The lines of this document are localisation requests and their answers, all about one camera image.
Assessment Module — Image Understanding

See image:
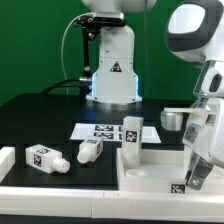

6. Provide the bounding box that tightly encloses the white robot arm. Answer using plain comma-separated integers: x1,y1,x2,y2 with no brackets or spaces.
161,0,224,190

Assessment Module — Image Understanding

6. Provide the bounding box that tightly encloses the white left fence bar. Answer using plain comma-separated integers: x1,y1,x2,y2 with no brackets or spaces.
0,147,15,183

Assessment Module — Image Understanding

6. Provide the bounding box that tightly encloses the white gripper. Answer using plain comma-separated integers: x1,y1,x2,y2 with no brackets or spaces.
161,61,224,190

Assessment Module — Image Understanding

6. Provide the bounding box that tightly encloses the white marker sheet with tags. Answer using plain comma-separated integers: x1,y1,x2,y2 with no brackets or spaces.
70,123,161,143

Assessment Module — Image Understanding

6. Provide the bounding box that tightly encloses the white fence bar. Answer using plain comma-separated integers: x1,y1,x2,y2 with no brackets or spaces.
0,147,15,183
0,187,224,223

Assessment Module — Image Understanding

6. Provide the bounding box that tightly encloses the black cable on table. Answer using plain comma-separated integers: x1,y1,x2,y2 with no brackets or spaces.
40,79,88,96

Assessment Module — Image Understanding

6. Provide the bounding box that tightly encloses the grey camera on black stand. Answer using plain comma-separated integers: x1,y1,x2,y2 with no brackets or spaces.
73,12,126,93

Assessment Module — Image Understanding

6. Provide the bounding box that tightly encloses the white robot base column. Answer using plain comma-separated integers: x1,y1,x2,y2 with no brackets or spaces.
82,0,157,110

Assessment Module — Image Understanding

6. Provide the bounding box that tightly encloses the white front fence bar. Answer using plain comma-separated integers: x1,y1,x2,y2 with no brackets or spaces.
0,187,224,223

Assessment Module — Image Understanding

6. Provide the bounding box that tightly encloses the grey camera cable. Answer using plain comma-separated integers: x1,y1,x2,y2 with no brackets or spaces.
60,12,94,96

